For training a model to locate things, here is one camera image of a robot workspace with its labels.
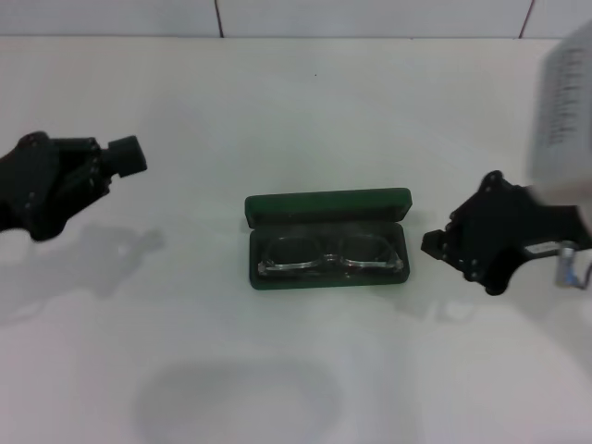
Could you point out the green glasses case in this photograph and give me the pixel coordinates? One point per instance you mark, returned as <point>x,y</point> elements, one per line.
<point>324,203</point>

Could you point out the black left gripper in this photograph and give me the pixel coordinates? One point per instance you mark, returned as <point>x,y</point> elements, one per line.
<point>32,189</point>

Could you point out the clear plastic glasses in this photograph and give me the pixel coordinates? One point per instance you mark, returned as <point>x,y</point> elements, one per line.
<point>330,263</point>

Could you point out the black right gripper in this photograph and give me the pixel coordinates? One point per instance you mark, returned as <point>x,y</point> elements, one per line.
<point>518,226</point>

